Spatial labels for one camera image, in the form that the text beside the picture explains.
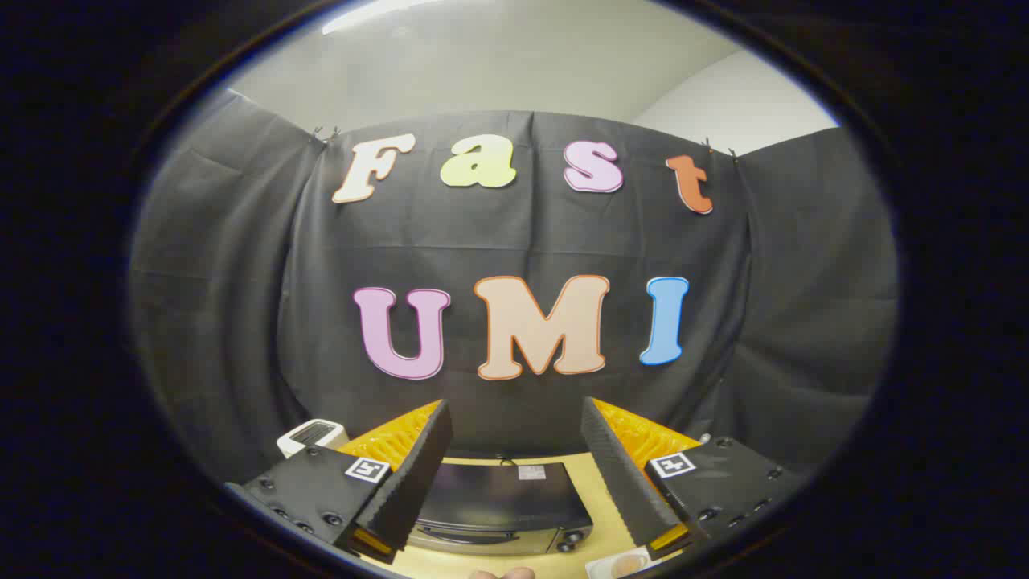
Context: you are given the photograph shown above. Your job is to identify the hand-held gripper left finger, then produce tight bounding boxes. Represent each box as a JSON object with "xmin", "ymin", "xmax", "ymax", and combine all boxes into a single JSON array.
[{"xmin": 225, "ymin": 399, "xmax": 453, "ymax": 564}]

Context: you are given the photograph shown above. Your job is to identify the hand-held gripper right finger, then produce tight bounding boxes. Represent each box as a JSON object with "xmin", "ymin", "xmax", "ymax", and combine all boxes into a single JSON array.
[{"xmin": 580, "ymin": 396, "xmax": 811, "ymax": 562}]

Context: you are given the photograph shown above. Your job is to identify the black toaster oven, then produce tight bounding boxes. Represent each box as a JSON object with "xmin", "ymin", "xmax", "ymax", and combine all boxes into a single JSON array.
[{"xmin": 406, "ymin": 460, "xmax": 594, "ymax": 556}]

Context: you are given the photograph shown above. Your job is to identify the white bread toaster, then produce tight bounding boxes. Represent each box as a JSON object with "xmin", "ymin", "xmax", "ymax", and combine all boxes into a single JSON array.
[{"xmin": 277, "ymin": 419, "xmax": 348, "ymax": 459}]

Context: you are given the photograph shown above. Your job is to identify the white square plate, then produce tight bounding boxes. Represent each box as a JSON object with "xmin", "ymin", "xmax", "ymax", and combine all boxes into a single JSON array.
[{"xmin": 584, "ymin": 547, "xmax": 654, "ymax": 579}]

